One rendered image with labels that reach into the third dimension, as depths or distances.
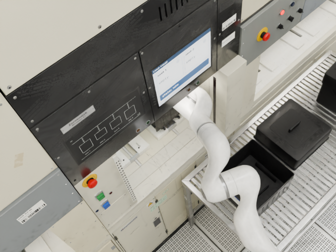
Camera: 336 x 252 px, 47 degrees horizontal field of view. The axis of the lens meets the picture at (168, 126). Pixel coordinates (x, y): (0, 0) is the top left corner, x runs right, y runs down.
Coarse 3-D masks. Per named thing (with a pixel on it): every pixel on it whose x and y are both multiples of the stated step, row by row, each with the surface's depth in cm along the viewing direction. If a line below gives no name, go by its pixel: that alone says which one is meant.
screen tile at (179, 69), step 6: (174, 60) 136; (180, 60) 139; (168, 66) 136; (174, 66) 139; (180, 66) 141; (162, 72) 136; (168, 72) 138; (180, 72) 144; (156, 78) 135; (168, 78) 141; (174, 78) 144; (162, 84) 140; (168, 84) 143; (162, 90) 143
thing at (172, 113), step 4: (172, 108) 199; (168, 112) 199; (172, 112) 202; (176, 112) 205; (164, 116) 199; (168, 116) 202; (172, 116) 205; (176, 116) 211; (156, 120) 196; (160, 120) 199; (164, 120) 201; (168, 120) 204; (152, 124) 200; (156, 124) 198; (160, 124) 201; (164, 124) 204; (156, 128) 201; (160, 128) 204; (164, 128) 207
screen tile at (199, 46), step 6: (198, 42) 140; (192, 48) 139; (198, 48) 142; (204, 48) 145; (186, 54) 139; (192, 54) 142; (204, 54) 148; (192, 60) 144; (198, 60) 147; (186, 66) 144; (192, 66) 147
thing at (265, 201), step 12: (252, 144) 202; (240, 156) 203; (252, 156) 210; (264, 156) 199; (228, 168) 202; (264, 168) 206; (276, 168) 197; (288, 168) 187; (264, 180) 202; (276, 180) 202; (288, 180) 185; (264, 192) 199; (276, 192) 183; (264, 204) 183
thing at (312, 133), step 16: (288, 112) 212; (304, 112) 211; (256, 128) 209; (272, 128) 208; (288, 128) 207; (304, 128) 206; (320, 128) 205; (272, 144) 206; (288, 144) 202; (304, 144) 201; (320, 144) 210; (288, 160) 203; (304, 160) 207
